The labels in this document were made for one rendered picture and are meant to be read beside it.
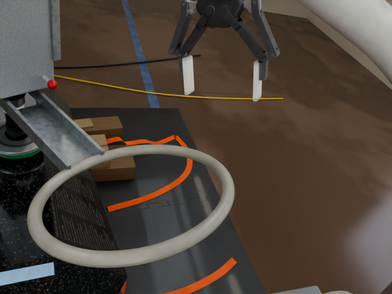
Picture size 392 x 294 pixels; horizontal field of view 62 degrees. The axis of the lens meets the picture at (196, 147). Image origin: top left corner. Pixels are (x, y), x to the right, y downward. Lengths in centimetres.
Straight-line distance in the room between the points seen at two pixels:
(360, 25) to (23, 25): 90
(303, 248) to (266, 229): 28
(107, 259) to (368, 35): 54
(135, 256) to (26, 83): 75
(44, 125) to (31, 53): 22
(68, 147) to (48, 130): 10
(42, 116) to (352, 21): 98
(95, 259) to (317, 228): 225
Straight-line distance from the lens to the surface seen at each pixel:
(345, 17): 47
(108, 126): 271
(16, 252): 117
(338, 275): 259
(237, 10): 58
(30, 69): 119
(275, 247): 245
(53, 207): 127
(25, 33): 113
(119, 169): 236
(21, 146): 139
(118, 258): 64
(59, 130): 115
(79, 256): 67
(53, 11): 113
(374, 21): 49
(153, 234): 220
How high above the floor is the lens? 183
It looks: 39 degrees down
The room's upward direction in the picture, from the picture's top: 18 degrees clockwise
